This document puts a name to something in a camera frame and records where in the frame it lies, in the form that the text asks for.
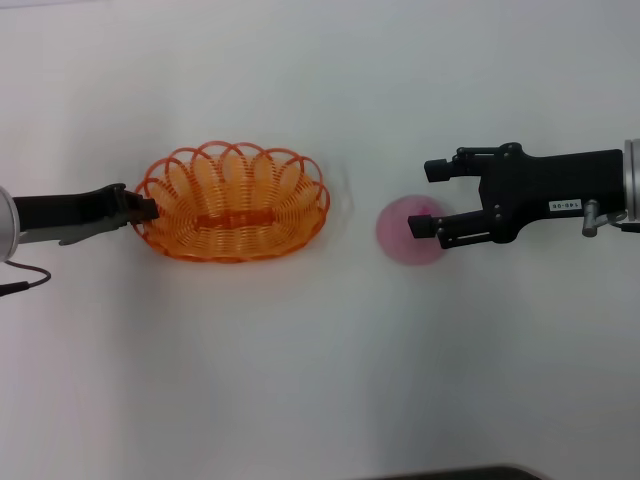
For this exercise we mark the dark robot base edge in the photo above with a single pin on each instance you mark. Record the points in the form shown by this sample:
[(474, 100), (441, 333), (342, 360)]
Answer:
[(475, 474)]

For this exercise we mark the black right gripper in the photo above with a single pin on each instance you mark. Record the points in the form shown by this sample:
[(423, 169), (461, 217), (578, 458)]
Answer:
[(540, 185)]

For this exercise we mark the pink peach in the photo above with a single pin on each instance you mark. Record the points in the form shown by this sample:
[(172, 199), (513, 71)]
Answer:
[(395, 240)]

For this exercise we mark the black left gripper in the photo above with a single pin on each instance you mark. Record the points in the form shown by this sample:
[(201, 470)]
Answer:
[(65, 210)]

